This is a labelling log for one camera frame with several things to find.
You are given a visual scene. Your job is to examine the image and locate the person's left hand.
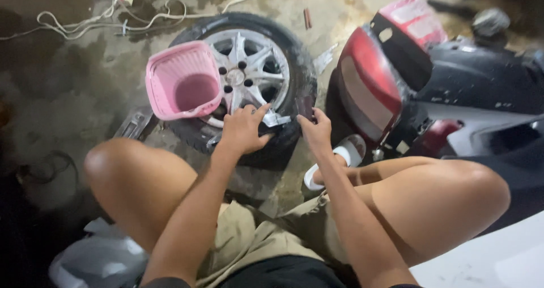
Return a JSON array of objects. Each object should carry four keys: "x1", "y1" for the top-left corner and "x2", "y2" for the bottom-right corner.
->
[{"x1": 217, "y1": 103, "x2": 276, "y2": 156}]

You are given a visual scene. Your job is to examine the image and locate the person's right hand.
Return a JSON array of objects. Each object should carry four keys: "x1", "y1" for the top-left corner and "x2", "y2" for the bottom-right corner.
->
[{"x1": 296, "y1": 107, "x2": 333, "y2": 153}]

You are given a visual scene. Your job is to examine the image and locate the dark sandpaper piece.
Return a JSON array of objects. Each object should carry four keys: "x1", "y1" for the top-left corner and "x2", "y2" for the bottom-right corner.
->
[{"x1": 295, "y1": 94, "x2": 315, "y2": 123}]

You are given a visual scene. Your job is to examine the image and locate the white sandal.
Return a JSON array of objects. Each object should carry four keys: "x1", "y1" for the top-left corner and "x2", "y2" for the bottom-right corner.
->
[{"x1": 303, "y1": 134, "x2": 367, "y2": 191}]

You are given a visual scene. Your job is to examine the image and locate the red car tail light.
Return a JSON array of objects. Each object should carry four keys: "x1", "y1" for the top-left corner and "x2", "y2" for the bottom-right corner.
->
[{"x1": 337, "y1": 26, "x2": 409, "y2": 145}]

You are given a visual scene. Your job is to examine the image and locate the black tyre with silver rim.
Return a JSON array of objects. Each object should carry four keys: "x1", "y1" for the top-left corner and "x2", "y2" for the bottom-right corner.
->
[{"x1": 163, "y1": 12, "x2": 318, "y2": 170}]

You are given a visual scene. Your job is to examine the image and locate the pink plastic basket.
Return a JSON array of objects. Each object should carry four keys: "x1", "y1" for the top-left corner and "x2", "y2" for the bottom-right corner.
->
[{"x1": 145, "y1": 40, "x2": 224, "y2": 122}]

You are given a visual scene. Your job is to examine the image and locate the beige shorts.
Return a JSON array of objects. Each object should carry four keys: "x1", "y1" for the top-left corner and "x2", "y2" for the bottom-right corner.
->
[{"x1": 195, "y1": 192, "x2": 353, "y2": 288}]

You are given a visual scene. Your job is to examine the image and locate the person's left leg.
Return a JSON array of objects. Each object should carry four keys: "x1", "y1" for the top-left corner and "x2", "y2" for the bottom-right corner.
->
[{"x1": 83, "y1": 137, "x2": 230, "y2": 255}]

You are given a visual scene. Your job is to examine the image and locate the person's leg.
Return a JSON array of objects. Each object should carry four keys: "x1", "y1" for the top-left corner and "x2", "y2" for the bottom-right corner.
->
[
  {"x1": 83, "y1": 137, "x2": 230, "y2": 255},
  {"x1": 312, "y1": 154, "x2": 511, "y2": 268}
]

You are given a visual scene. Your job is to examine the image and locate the person's right leg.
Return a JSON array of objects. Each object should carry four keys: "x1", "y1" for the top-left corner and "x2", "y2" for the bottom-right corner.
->
[{"x1": 312, "y1": 154, "x2": 511, "y2": 268}]

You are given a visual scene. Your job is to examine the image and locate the black shirt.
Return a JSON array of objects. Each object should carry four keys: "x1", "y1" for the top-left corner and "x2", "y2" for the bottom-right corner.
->
[{"x1": 142, "y1": 255, "x2": 426, "y2": 288}]

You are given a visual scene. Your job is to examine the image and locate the pink wrapped tail light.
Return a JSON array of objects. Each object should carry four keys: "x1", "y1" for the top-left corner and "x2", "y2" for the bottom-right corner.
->
[{"x1": 377, "y1": 0, "x2": 448, "y2": 47}]

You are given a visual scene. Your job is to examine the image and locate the black car body panel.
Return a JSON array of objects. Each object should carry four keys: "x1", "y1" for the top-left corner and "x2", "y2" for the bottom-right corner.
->
[{"x1": 325, "y1": 12, "x2": 544, "y2": 161}]

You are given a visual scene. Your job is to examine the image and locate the grey plastic bag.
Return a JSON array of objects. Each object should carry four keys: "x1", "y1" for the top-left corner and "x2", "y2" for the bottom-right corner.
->
[{"x1": 48, "y1": 218, "x2": 149, "y2": 288}]

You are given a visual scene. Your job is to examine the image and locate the white car panel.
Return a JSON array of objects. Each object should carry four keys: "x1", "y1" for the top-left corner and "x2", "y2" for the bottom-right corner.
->
[{"x1": 409, "y1": 209, "x2": 544, "y2": 288}]

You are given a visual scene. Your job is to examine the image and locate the grey metal bracket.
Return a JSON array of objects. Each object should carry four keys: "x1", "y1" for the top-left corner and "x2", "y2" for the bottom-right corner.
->
[{"x1": 113, "y1": 106, "x2": 159, "y2": 141}]

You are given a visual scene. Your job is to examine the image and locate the tangled white cable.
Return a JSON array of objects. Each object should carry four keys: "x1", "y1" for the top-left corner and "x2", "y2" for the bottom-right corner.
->
[{"x1": 0, "y1": 0, "x2": 315, "y2": 41}]

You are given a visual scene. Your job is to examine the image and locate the black coiled cable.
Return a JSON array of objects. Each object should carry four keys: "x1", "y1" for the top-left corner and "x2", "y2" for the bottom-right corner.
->
[{"x1": 16, "y1": 150, "x2": 80, "y2": 187}]

